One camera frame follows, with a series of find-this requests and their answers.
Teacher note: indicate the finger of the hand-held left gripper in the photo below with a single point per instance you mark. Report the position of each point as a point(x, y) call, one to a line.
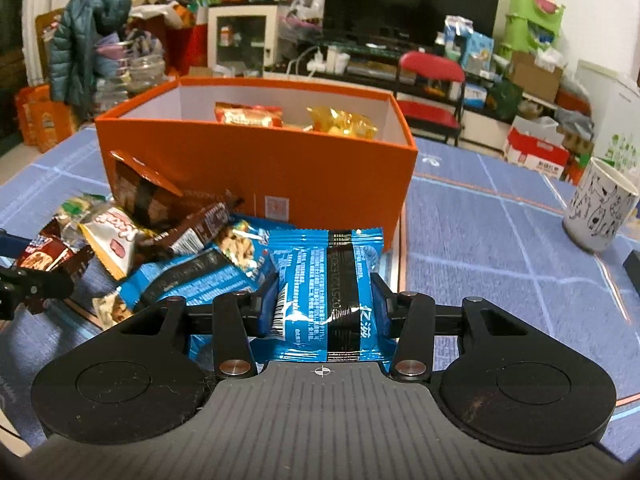
point(12, 244)
point(30, 285)

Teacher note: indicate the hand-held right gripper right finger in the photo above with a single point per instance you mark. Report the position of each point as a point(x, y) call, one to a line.
point(380, 305)

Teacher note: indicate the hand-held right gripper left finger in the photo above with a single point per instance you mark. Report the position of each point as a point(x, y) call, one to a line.
point(265, 305)

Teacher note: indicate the brown cookie snack packet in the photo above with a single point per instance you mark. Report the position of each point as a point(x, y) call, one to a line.
point(45, 257)

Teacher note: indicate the blue snack packet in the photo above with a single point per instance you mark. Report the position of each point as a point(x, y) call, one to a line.
point(325, 290)

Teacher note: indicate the pile of assorted snack packets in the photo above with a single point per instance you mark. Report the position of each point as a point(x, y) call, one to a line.
point(190, 270)

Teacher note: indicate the orange cardboard box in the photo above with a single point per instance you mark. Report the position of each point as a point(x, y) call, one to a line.
point(325, 180)

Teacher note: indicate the yellow snack packet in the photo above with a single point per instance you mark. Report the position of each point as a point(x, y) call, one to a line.
point(342, 122)

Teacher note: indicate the red snack packet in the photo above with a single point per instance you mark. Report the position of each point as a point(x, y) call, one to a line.
point(247, 115)

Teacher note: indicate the orange paper bag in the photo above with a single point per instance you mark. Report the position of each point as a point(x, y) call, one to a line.
point(52, 127)
point(25, 115)

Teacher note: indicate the teal down jacket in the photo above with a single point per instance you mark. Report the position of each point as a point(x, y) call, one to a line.
point(80, 50)

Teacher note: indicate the red and white carton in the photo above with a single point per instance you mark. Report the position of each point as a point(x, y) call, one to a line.
point(535, 155)

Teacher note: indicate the white patterned mug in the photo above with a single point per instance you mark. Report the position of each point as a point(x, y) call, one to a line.
point(597, 210)

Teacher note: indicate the red folding chair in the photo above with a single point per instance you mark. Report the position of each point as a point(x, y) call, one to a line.
point(432, 66)

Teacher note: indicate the white power strip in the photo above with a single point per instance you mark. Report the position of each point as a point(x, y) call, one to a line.
point(325, 62)

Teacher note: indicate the black glass television stand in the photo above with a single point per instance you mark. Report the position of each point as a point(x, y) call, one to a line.
point(370, 55)

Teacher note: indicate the black rectangular block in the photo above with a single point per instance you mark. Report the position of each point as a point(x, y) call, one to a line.
point(634, 267)

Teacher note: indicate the white glass-door cabinet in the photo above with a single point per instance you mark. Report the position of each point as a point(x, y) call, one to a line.
point(215, 40)

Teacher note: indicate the brown cardboard box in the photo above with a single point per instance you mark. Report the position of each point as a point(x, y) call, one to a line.
point(535, 77)

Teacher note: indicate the white small fridge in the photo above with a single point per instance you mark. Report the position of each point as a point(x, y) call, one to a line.
point(615, 110)

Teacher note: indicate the black flat television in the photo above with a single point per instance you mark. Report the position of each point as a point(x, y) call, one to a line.
point(410, 0)

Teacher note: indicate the green plastic storage rack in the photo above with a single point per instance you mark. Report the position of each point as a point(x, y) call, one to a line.
point(520, 10)

